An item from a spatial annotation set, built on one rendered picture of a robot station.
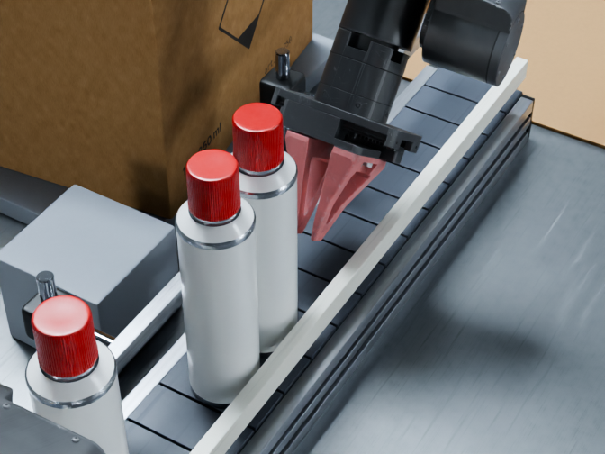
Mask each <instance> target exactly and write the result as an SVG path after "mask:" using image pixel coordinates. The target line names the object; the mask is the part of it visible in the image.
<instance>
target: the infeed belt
mask: <svg viewBox="0 0 605 454"><path fill-rule="evenodd" d="M491 88H492V85H489V84H486V83H484V82H481V81H479V80H476V79H473V78H470V77H466V76H463V75H460V74H457V73H455V72H452V71H449V70H446V69H443V68H439V69H438V70H437V71H436V72H435V73H434V74H433V76H432V77H431V78H430V79H429V80H428V81H427V82H426V84H425V86H423V87H422V88H421V89H420V90H419V92H418V93H417V94H416V95H415V96H414V97H413V98H412V99H411V100H410V102H409V103H407V104H406V106H405V107H403V109H402V110H401V111H400V112H399V113H398V114H397V115H396V117H395V118H394V119H393V120H392V121H391V122H390V123H389V124H390V125H392V126H395V127H398V128H401V129H403V130H405V131H408V132H412V133H415V134H418V135H420V136H422V138H421V141H420V146H419V147H418V150H417V153H414V152H409V151H407V150H406V151H404V154H403V156H402V161H401V164H396V163H392V162H390V161H387V160H385V159H384V160H385V161H386V164H385V167H384V169H383V170H382V171H381V172H380V173H379V174H378V175H377V176H376V177H375V178H374V179H373V180H372V181H371V182H370V183H369V184H368V185H367V186H366V187H365V188H364V189H363V190H362V191H361V192H360V193H359V194H358V195H357V196H356V197H355V198H354V199H353V200H352V201H351V202H350V203H349V204H348V205H347V206H346V207H345V208H344V210H343V211H342V212H341V214H340V215H339V217H338V218H337V220H336V221H335V222H334V223H333V224H332V226H331V227H330V229H329V230H328V232H327V233H326V234H325V236H324V237H323V239H322V240H321V241H312V240H311V236H312V227H313V223H314V218H315V214H316V211H317V207H318V205H316V207H315V208H314V211H313V213H312V216H311V218H310V220H309V221H308V223H307V225H306V227H305V229H304V231H303V232H302V233H297V260H298V322H299V321H300V319H301V318H302V317H303V316H304V314H305V313H306V312H307V311H308V310H309V308H310V307H311V306H312V304H313V303H314V302H315V301H316V300H317V298H318V297H319V296H320V295H321V293H322V292H323V291H324V290H325V288H326V287H327V286H328V285H329V284H330V282H331V281H332V280H333V279H334V277H335V276H336V275H337V274H338V273H339V271H340V270H341V269H342V268H343V267H344V266H345V265H346V264H347V262H348V261H349V260H350V259H351V257H352V256H353V255H354V254H355V252H356V251H357V250H358V249H359V247H360V246H361V245H362V244H363V243H364V241H365V240H366V239H367V238H368V236H369V235H370V234H371V233H372V231H373V230H374V229H375V228H376V226H377V225H378V224H379V223H380V222H381V221H382V219H383V218H384V217H385V216H386V215H387V214H388V213H389V211H390V210H391V209H392V208H393V206H394V205H395V204H396V203H397V202H398V200H399V199H400V198H401V197H402V195H403V194H404V193H405V192H406V190H407V189H408V188H409V187H410V186H411V184H412V183H413V182H414V181H415V179H416V178H417V177H418V176H419V174H420V173H421V172H422V171H423V169H424V168H425V167H426V166H427V165H428V164H429V163H430V162H431V160H432V159H433V158H434V157H435V156H436V154H437V153H438V152H439V151H440V149H441V148H442V147H443V146H444V145H445V143H446V142H447V141H448V139H449V138H450V137H451V136H452V135H453V133H454V132H455V131H456V130H457V128H458V127H459V126H460V125H461V124H462V122H463V121H464V120H465V118H466V117H467V116H468V115H469V114H470V113H471V112H472V111H473V109H474V108H475V107H476V106H477V105H478V103H479V102H480V101H481V100H482V99H483V97H484V96H485V95H486V94H487V92H488V91H489V90H490V89H491ZM521 95H522V91H519V90H517V89H516V90H515V92H514V93H513V94H512V95H511V97H510V98H509V99H508V101H507V102H506V103H505V104H504V106H503V107H502V108H501V110H500V111H499V112H498V113H497V114H496V115H495V116H494V117H493V119H492V120H491V121H490V123H489V124H488V125H487V126H486V128H485V129H484V130H483V132H482V133H481V134H480V135H479V137H478V138H477V139H476V140H475V142H474V143H473V144H472V146H471V147H470V148H469V149H468V151H467V152H466V153H465V155H464V156H463V157H462V158H461V159H460V160H459V161H458V162H457V164H456V165H455V166H454V168H453V169H452V170H451V171H450V173H449V174H448V175H447V177H446V178H445V179H444V180H443V182H442V183H441V184H440V185H439V187H438V188H437V189H436V191H435V192H434V193H433V194H432V196H431V197H430V198H429V200H428V201H427V202H426V203H425V204H424V205H423V206H422V207H421V209H420V210H419V211H418V213H417V214H416V215H415V216H414V218H413V219H412V220H411V222H410V223H409V224H408V225H407V227H406V228H405V229H404V230H403V231H402V233H401V234H400V235H399V237H398V238H397V239H396V240H395V242H394V243H393V244H392V246H391V247H390V248H389V249H388V250H387V251H386V252H385V253H384V255H383V256H382V257H381V259H380V260H379V261H378V262H377V264H376V265H375V266H374V268H373V269H372V270H371V271H370V273H369V274H368V275H367V276H366V278H365V279H364V280H363V282H362V283H361V284H360V285H359V287H358V288H357V289H356V291H355V292H354V293H353V294H352V296H350V297H349V299H348V300H347V301H346V302H345V304H344V305H343V306H342V307H341V309H340V310H339V311H338V313H337V314H336V315H335V316H334V318H333V319H332V320H331V321H330V323H329V324H328V325H327V327H326V328H325V329H324V330H323V332H322V333H321V334H320V336H319V337H318V338H317V339H316V341H315V342H314V343H313V344H312V345H311V346H310V347H309V349H308V350H307V351H306V352H305V354H304V355H303V356H302V358H301V359H300V360H299V361H298V363H297V364H296V365H295V366H294V368H293V369H292V370H291V372H290V373H289V374H288V375H287V377H286V378H285V379H284V381H283V382H282V383H281V384H280V386H279V387H278V388H277V389H276V390H275V391H274V393H273V394H272V395H271V396H270V397H269V399H268V400H267V401H266V403H265V404H264V405H263V406H262V408H261V409H260V410H259V411H258V413H257V414H256V415H255V417H254V418H253V419H252V420H251V422H250V423H249V424H248V426H247V427H246V428H245V429H244V431H243V432H242V433H241V434H240V436H239V437H238V438H237V439H236V440H235V441H234V442H233V444H232V445H231V446H230V448H229V449H228V450H227V451H226V453H225V454H240V453H241V451H242V450H243V449H244V448H245V446H246V445H247V444H248V442H249V441H250V440H251V438H252V437H253V436H254V435H255V433H256V432H257V431H258V429H259V428H260V427H261V425H262V424H263V423H264V422H265V420H266V419H267V418H268V416H269V415H270V414H271V413H272V412H273V411H274V410H275V408H276V407H277V406H278V404H279V403H280V402H281V401H282V399H283V398H284V397H285V395H286V394H287V393H288V392H289V390H290V389H291V388H292V386H293V385H294V384H295V382H296V381H297V380H298V379H299V377H300V376H301V375H302V374H303V372H304V371H305V369H306V368H307V367H308V366H309V365H310V364H311V363H312V361H313V360H314V359H315V358H316V356H317V355H318V354H319V353H320V351H321V350H322V348H323V347H324V346H325V345H326V343H327V342H328V341H329V340H330V338H331V337H332V336H333V334H334V333H335V332H336V330H337V329H338V328H339V326H340V325H341V324H342V323H343V322H344V321H345V320H346V319H347V317H348V316H349V314H350V313H351V312H352V311H353V309H354V308H355V307H356V306H357V304H358V303H359V302H360V300H361V299H362V298H363V297H364V295H365V294H366V292H367V291H368V290H369V289H370V287H371V286H372V285H373V284H374V282H375V281H376V280H377V278H379V277H380V275H381V274H382V273H383V272H384V270H385V269H386V268H387V266H388V265H389V264H390V263H391V261H392V260H393V258H394V257H395V256H396V255H397V253H398V252H399V251H400V250H401V248H402V247H403V246H404V244H405V243H406V242H407V241H408V239H409V238H410V237H411V235H412V234H413V233H414V232H415V231H416V230H417V229H418V227H419V226H420V225H421V223H422V222H423V221H424V219H425V218H426V217H427V216H428V214H429V213H430V212H431V210H432V209H433V208H434V207H435V205H436V204H437V203H438V201H439V200H440V199H441V197H442V196H443V195H444V194H445V192H446V191H447V190H448V189H449V188H450V187H451V186H452V184H453V183H454V182H455V180H456V179H457V178H458V176H459V175H460V174H461V173H462V171H463V170H464V169H465V167H466V166H467V165H468V163H469V162H470V161H471V160H472V158H473V157H474V156H475V154H476V153H477V152H478V151H479V149H480V148H481V147H482V146H483V145H484V144H485V142H486V141H487V140H488V139H489V137H490V136H491V135H492V133H493V132H494V131H495V129H496V128H497V127H498V126H499V124H500V123H501V122H502V120H503V119H504V118H505V117H506V115H507V114H508V113H509V112H510V110H511V109H512V107H513V106H514V105H515V104H516V102H517V101H518V100H519V98H520V97H521ZM159 383H160V385H159V384H157V385H156V386H155V387H154V389H153V390H152V391H151V392H150V393H149V394H148V395H147V397H146V398H145V399H144V400H143V401H142V402H141V403H140V405H139V406H138V407H137V408H136V409H135V410H134V411H133V412H132V414H131V415H130V416H129V417H128V419H129V420H128V421H127V420H125V422H124V424H125V430H126V437H127V443H128V450H129V454H189V453H190V452H191V451H192V450H193V449H194V447H195V446H196V445H197V444H198V442H199V441H200V440H201V439H202V438H203V436H204V435H205V434H206V432H208V431H209V430H210V429H211V427H212V426H213V425H214V424H215V422H216V421H217V420H218V419H219V417H220V416H221V415H222V414H223V412H224V411H225V410H226V409H227V408H215V407H211V406H209V405H206V404H203V403H202V402H200V401H199V400H198V399H197V398H196V397H195V396H194V394H193V392H192V390H191V388H190V385H189V369H188V359H187V352H186V353H185V354H184V356H183V357H182V358H181V359H180V360H178V361H177V363H176V364H175V365H174V366H173V367H172V368H171V369H170V370H169V372H168V373H167V374H166V375H165V376H164V377H163V378H162V380H161V381H160V382H159Z"/></svg>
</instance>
